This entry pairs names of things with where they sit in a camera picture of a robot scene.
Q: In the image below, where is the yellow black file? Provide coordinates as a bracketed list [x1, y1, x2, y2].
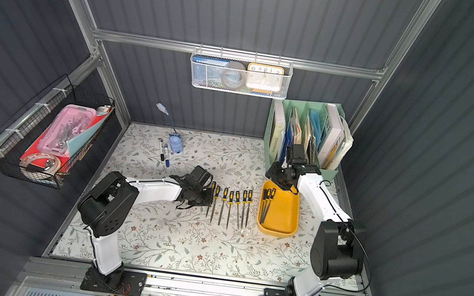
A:
[210, 184, 221, 224]
[235, 190, 241, 229]
[260, 188, 277, 225]
[244, 190, 253, 227]
[217, 188, 229, 226]
[226, 191, 235, 229]
[205, 181, 216, 217]
[239, 190, 248, 228]
[258, 189, 271, 224]

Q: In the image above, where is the yellow storage tray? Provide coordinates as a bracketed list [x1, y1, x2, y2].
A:
[257, 180, 300, 238]

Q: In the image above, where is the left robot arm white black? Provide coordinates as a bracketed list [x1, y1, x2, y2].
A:
[77, 165, 215, 277]

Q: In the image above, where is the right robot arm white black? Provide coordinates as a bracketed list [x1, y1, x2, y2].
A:
[266, 144, 366, 296]

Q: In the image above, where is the green file organizer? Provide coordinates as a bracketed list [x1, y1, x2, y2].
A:
[264, 99, 354, 180]

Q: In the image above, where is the blue box in basket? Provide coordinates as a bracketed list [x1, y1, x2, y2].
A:
[191, 54, 230, 82]

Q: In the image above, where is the pink plastic tool case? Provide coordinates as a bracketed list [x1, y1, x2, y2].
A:
[36, 104, 96, 158]

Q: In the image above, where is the blue marker pen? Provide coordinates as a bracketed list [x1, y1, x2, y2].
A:
[163, 143, 170, 168]

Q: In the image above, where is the black marker pen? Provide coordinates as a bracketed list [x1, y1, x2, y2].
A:
[159, 138, 166, 161]

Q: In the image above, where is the blue desk lamp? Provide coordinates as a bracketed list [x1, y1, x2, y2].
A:
[156, 103, 184, 154]

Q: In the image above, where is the white book in organizer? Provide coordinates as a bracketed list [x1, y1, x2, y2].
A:
[317, 103, 344, 169]

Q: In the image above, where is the yellow white clock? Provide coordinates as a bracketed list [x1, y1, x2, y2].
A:
[245, 63, 285, 93]

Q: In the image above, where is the grey tape roll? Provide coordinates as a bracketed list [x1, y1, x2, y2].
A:
[221, 61, 246, 90]

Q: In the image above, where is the clear tape roll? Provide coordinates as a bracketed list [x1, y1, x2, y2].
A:
[20, 152, 62, 175]

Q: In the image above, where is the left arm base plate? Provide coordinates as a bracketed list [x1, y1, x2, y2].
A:
[80, 265, 148, 296]

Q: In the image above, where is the white wire hanging basket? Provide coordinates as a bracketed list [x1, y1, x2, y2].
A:
[186, 46, 295, 102]

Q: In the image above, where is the black wire side basket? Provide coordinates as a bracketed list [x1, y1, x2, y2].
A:
[0, 76, 116, 189]

